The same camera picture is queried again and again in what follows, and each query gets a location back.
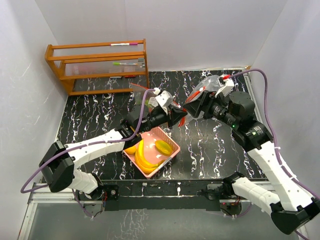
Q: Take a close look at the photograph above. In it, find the yellow banana bunch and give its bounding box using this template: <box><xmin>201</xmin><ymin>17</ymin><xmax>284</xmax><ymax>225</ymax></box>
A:
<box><xmin>134</xmin><ymin>139</ymin><xmax>164</xmax><ymax>175</ymax></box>

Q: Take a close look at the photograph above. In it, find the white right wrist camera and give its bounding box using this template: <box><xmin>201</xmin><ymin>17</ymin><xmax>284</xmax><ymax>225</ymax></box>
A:
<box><xmin>215</xmin><ymin>74</ymin><xmax>235</xmax><ymax>98</ymax></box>

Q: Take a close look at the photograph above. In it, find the yellow mango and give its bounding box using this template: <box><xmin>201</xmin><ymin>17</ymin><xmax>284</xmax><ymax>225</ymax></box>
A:
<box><xmin>124</xmin><ymin>146</ymin><xmax>137</xmax><ymax>155</ymax></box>

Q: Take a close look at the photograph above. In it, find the yellow lemon slice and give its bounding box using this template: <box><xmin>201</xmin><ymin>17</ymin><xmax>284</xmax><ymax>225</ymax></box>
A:
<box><xmin>155</xmin><ymin>140</ymin><xmax>173</xmax><ymax>156</ymax></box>

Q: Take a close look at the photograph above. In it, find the green cap marker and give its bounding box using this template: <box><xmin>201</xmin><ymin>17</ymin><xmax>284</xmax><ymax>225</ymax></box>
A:
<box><xmin>112</xmin><ymin>62</ymin><xmax>138</xmax><ymax>66</ymax></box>

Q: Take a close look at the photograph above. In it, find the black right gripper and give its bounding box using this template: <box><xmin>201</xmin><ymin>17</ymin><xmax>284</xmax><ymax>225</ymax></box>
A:
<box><xmin>183</xmin><ymin>90</ymin><xmax>239</xmax><ymax>129</ymax></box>

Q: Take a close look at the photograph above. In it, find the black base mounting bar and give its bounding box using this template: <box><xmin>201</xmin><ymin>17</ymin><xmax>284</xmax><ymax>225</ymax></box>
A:
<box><xmin>102</xmin><ymin>179</ymin><xmax>222</xmax><ymax>211</ymax></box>

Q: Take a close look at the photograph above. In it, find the pink perforated plastic basket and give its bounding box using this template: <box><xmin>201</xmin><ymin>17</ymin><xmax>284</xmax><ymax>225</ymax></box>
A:
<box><xmin>122</xmin><ymin>126</ymin><xmax>181</xmax><ymax>180</ymax></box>

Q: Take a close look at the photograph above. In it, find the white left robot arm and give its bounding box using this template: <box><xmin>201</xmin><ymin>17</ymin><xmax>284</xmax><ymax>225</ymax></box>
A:
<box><xmin>39</xmin><ymin>104</ymin><xmax>187</xmax><ymax>200</ymax></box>

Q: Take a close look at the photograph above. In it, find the wooden shelf rack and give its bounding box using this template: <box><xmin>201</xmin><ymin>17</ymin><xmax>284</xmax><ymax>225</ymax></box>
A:
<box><xmin>44</xmin><ymin>39</ymin><xmax>150</xmax><ymax>96</ymax></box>

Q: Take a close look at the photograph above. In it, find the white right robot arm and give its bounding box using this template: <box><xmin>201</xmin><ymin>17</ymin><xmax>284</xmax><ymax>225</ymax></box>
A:
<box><xmin>183</xmin><ymin>90</ymin><xmax>320</xmax><ymax>235</ymax></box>

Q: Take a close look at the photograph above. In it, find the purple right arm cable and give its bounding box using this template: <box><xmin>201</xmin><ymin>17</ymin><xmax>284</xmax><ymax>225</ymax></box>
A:
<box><xmin>224</xmin><ymin>69</ymin><xmax>320</xmax><ymax>240</ymax></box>

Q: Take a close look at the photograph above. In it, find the clear orange-zip bag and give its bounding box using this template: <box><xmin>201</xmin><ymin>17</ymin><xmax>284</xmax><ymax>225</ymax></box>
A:
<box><xmin>129</xmin><ymin>82</ymin><xmax>181</xmax><ymax>113</ymax></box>

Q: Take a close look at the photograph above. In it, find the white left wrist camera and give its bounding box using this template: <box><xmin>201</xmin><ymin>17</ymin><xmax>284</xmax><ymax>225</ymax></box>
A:
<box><xmin>153</xmin><ymin>87</ymin><xmax>173</xmax><ymax>114</ymax></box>

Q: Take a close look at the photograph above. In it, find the pink cap marker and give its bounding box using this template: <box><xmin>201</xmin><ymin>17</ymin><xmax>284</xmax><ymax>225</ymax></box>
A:
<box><xmin>110</xmin><ymin>42</ymin><xmax>138</xmax><ymax>47</ymax></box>

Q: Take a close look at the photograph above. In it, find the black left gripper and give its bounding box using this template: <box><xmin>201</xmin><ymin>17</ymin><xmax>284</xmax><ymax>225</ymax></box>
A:
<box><xmin>138</xmin><ymin>105</ymin><xmax>188</xmax><ymax>135</ymax></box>

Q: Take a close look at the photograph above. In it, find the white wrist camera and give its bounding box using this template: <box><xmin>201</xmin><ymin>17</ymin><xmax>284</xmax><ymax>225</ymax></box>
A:
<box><xmin>215</xmin><ymin>74</ymin><xmax>235</xmax><ymax>98</ymax></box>
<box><xmin>153</xmin><ymin>87</ymin><xmax>173</xmax><ymax>114</ymax></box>

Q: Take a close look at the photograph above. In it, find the green grape bunch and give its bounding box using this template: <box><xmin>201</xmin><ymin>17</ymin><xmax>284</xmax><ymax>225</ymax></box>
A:
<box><xmin>145</xmin><ymin>97</ymin><xmax>158</xmax><ymax>111</ymax></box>

